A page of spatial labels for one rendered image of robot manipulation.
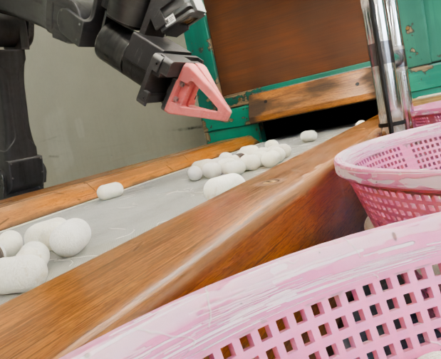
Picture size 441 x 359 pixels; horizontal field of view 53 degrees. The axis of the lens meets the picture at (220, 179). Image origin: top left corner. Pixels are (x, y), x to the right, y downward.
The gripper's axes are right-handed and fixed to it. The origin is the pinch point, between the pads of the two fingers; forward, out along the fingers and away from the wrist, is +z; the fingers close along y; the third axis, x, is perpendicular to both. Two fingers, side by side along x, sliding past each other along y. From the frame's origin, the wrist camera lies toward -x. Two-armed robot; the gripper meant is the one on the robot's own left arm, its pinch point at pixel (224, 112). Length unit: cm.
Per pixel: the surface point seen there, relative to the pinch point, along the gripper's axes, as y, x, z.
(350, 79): 49.5, -6.0, 3.1
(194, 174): -2.2, 8.1, 0.9
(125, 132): 126, 75, -93
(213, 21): 55, -2, -35
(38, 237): -29.1, 5.6, 3.2
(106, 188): -8.0, 13.9, -6.6
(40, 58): 125, 68, -158
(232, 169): -3.1, 4.3, 5.4
